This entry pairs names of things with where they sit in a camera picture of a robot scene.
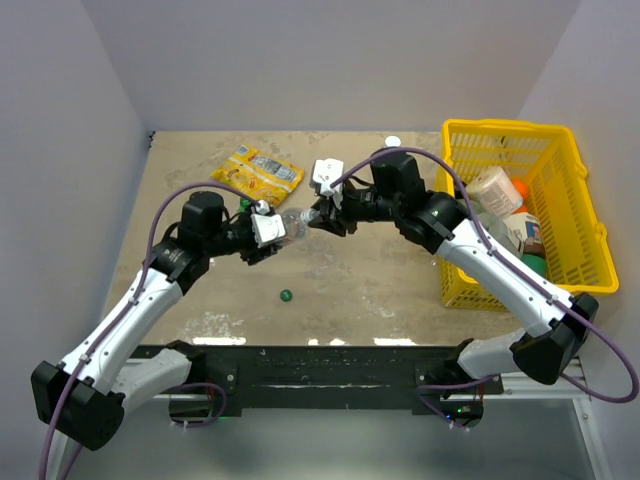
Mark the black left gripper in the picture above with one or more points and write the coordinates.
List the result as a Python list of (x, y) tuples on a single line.
[(256, 253)]

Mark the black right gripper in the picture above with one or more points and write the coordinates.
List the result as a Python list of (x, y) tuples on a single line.
[(334, 209)]

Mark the small labelled clear bottle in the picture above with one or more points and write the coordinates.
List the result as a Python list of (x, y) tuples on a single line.
[(295, 229)]

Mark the large clear plastic bottle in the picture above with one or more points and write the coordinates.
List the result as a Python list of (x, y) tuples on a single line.
[(391, 141)]

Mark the large white bottle cap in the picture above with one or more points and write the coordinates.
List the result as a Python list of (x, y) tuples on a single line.
[(392, 140)]

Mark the small white bottle cap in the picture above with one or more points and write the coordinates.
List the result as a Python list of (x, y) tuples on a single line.
[(308, 215)]

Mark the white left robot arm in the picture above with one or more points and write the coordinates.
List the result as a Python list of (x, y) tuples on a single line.
[(85, 396)]

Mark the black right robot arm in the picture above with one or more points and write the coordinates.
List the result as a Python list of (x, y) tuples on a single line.
[(550, 335)]

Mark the green plastic bottle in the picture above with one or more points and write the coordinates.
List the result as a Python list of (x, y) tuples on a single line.
[(245, 205)]

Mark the green bottle cap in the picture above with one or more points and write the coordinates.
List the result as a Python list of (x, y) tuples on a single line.
[(286, 295)]

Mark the yellow snack bag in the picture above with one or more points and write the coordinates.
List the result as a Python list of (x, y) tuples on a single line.
[(258, 175)]

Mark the grey tape roll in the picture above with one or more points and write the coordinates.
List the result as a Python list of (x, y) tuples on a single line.
[(495, 226)]

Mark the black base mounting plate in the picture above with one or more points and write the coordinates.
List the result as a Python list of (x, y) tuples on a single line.
[(235, 378)]

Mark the orange ball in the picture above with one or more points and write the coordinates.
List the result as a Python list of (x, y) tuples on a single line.
[(521, 188)]

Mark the orange white carton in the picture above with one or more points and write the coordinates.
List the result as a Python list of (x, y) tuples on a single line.
[(526, 234)]

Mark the green can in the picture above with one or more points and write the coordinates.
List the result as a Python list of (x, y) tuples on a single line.
[(535, 263)]

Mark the yellow plastic basket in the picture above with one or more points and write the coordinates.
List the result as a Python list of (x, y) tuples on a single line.
[(547, 159)]

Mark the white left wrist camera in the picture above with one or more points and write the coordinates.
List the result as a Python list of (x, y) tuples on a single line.
[(267, 226)]

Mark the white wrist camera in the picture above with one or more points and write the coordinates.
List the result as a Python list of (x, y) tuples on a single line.
[(267, 226), (324, 173)]

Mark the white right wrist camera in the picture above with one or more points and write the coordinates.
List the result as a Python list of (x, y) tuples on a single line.
[(324, 173)]

